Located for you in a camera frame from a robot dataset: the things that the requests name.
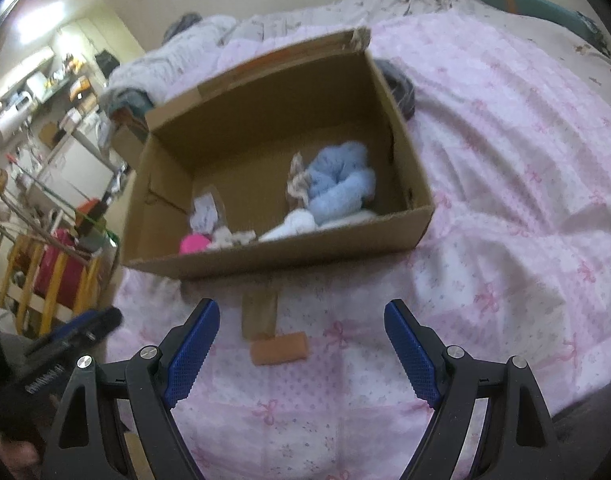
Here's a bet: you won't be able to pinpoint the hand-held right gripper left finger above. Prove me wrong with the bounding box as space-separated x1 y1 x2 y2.
40 298 221 480

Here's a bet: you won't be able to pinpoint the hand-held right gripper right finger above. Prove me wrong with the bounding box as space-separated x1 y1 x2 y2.
384 299 556 480

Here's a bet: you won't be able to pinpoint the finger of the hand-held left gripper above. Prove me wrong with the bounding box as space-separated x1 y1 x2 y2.
24 307 124 357

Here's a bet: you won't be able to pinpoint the orange cloth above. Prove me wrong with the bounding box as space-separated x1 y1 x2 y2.
250 332 309 365

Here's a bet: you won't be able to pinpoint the pink fluffy ball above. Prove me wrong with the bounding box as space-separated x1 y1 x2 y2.
180 233 212 255

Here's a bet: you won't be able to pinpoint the beige socks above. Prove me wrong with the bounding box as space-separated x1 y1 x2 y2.
209 227 259 251

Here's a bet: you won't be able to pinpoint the white scrunchie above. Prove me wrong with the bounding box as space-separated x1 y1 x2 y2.
190 195 222 235

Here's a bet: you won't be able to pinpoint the white sock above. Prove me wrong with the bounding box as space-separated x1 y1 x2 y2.
260 209 376 242

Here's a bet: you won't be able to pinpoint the light blue fluffy socks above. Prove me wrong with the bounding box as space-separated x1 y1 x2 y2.
305 140 377 226

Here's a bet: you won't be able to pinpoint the beige patterned cloth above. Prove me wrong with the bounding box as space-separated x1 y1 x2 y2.
286 152 315 209

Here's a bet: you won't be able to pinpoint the brown cardboard box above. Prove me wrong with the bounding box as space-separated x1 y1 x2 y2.
122 27 435 281

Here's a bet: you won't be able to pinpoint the pink suitcase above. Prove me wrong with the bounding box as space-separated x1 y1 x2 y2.
33 228 87 311

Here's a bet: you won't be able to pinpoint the wooden drying rack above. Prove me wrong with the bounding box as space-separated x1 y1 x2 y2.
0 175 114 336

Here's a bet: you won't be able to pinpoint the white cabinet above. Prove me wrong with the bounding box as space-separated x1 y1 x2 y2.
36 132 119 208

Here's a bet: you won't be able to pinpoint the pink bow printed bed sheet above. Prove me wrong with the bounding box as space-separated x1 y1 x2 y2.
106 5 611 480

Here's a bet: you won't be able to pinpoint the white water heater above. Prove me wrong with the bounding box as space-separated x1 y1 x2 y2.
0 102 37 145

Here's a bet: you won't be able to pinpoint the teal orange cushion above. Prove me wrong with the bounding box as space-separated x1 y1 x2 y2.
110 89 155 117

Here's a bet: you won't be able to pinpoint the grey plaid cloth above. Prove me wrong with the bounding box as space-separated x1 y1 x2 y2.
375 59 417 121

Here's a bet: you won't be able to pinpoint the grey striped pillow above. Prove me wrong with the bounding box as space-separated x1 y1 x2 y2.
163 12 205 45

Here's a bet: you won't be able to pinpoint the white floral quilt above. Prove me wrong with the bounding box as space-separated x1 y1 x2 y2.
108 0 461 106

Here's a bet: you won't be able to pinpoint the teal headboard with orange stripe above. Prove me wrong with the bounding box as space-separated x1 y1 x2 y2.
458 0 602 37

